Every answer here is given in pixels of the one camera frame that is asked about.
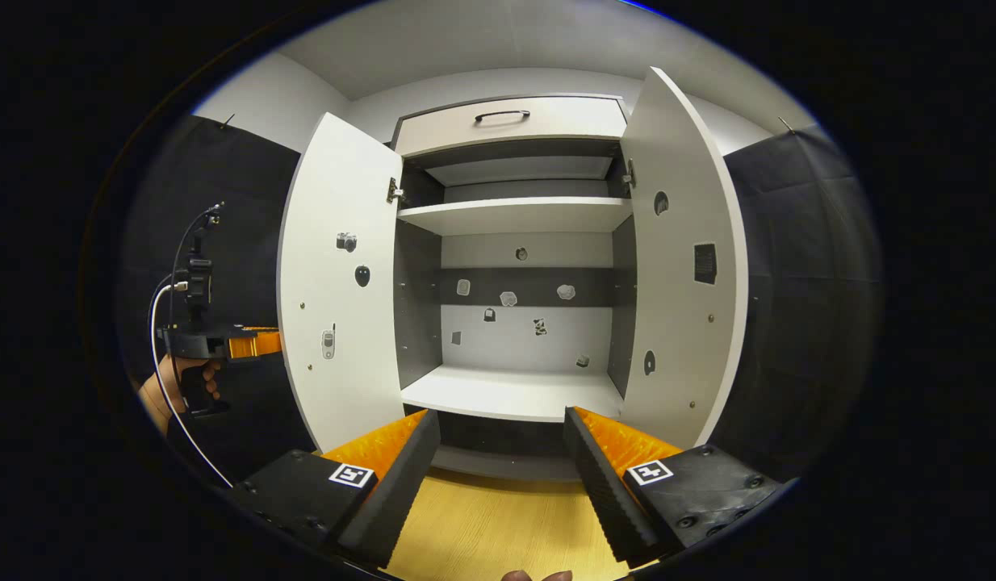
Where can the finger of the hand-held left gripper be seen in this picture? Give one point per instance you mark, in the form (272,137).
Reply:
(256,344)

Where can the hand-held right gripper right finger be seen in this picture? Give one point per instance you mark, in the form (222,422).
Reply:
(603,484)

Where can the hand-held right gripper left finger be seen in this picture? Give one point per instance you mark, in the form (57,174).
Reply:
(401,484)

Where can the shoe cabinet door camera sticker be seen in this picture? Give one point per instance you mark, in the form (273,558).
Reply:
(336,307)

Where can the shoe cabinet door headphone sticker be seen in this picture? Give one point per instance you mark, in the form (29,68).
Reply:
(675,323)

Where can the white double-door shoe cabinet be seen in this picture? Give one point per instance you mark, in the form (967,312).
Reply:
(514,282)

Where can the thick white cabinet shelf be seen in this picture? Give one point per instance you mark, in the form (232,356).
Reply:
(510,393)

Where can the metal door hinge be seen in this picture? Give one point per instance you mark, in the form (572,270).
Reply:
(395,192)
(629,173)

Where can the thin white cabinet shelf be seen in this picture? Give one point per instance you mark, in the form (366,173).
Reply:
(514,215)

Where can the white cabinet drawer front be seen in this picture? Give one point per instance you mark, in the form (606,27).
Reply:
(546,125)

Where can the black backdrop cloth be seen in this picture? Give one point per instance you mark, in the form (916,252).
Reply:
(805,307)

